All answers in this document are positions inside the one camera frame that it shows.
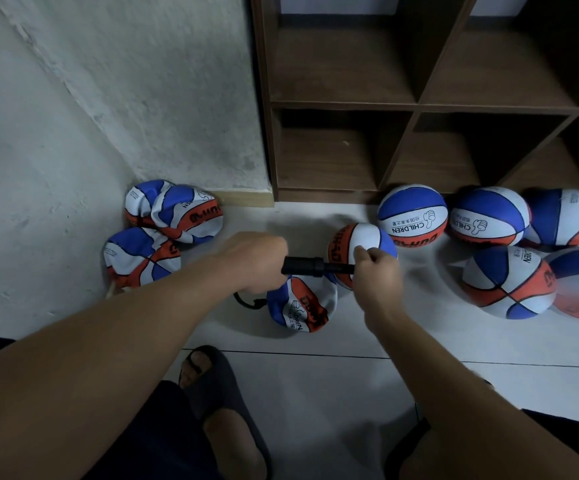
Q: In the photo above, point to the person's right hand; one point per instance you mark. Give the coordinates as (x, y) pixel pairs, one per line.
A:
(379, 285)

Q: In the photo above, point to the black sandal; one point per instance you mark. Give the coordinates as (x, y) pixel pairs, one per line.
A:
(401, 445)
(218, 385)

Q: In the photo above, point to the brown wooden cubby shelf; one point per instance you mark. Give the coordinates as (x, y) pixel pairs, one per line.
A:
(345, 80)

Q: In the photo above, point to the person's right forearm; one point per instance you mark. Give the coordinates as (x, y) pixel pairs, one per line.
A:
(489, 410)

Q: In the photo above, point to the person's left forearm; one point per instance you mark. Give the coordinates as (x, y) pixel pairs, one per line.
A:
(75, 385)

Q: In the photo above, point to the person's left foot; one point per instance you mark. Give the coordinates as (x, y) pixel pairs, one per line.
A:
(231, 445)

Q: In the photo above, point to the black hand pump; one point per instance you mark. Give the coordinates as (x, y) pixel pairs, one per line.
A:
(305, 266)

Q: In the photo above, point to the person's left hand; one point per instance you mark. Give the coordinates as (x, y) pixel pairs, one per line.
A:
(251, 263)

